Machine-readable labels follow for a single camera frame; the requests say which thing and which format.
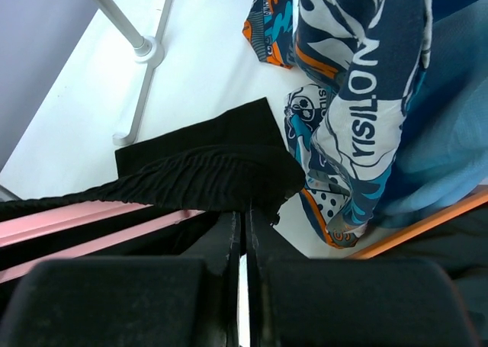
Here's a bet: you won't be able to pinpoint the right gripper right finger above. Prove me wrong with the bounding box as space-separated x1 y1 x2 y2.
246 209 484 346

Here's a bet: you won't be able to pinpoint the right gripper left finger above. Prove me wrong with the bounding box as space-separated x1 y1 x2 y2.
1 212 241 346

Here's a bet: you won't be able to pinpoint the black shorts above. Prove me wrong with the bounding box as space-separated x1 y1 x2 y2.
1 98 305 223

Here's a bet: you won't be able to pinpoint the dark navy shorts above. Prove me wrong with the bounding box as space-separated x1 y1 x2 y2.
387 205 488 346

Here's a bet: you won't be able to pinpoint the pink plastic hanger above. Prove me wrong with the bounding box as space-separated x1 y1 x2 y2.
1 201 205 288

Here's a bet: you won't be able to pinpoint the colourful patterned shorts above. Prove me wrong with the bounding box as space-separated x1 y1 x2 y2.
242 0 433 249

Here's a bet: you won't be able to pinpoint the light blue shorts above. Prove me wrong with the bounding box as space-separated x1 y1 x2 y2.
371 0 487 228

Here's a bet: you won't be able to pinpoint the orange plastic basket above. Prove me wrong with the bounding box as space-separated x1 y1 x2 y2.
347 185 487 259

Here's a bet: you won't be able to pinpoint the white clothes rack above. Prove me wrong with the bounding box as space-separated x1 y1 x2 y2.
93 0 173 146

